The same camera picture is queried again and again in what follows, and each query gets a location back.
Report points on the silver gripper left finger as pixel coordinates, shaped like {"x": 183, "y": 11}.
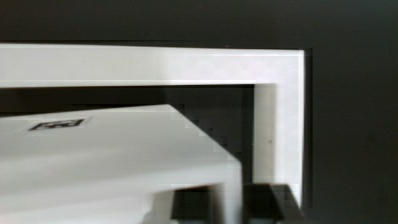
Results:
{"x": 192, "y": 206}

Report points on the white L-shaped fence wall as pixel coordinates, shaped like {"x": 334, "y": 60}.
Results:
{"x": 231, "y": 87}

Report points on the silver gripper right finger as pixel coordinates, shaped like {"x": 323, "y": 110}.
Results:
{"x": 270, "y": 205}

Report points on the white drawer cabinet box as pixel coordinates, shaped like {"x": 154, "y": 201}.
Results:
{"x": 92, "y": 164}

